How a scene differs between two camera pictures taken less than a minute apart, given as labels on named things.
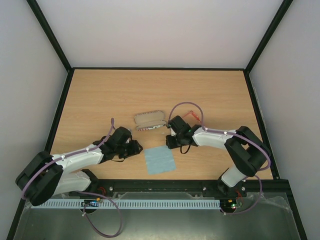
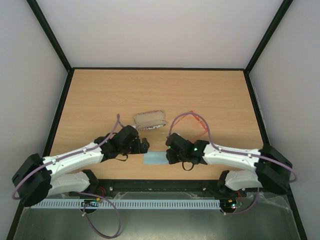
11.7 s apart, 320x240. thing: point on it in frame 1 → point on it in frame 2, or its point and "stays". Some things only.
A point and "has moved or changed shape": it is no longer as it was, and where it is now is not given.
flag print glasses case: (149, 120) stays
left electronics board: (90, 202) stays
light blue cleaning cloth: (159, 160) has moved or changed shape
